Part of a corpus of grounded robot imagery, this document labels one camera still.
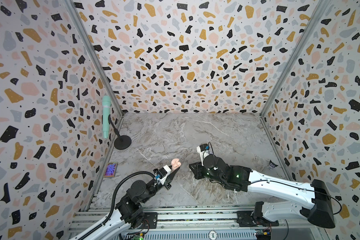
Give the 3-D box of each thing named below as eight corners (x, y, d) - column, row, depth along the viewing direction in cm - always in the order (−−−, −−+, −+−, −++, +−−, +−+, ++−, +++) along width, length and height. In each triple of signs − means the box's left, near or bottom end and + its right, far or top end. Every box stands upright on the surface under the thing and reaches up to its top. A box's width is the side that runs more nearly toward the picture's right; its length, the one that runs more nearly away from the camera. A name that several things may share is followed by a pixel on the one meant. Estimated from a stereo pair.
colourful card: (103, 177, 89) (102, 175, 88) (108, 163, 95) (107, 162, 93) (114, 177, 89) (113, 175, 88) (119, 163, 95) (118, 162, 93)
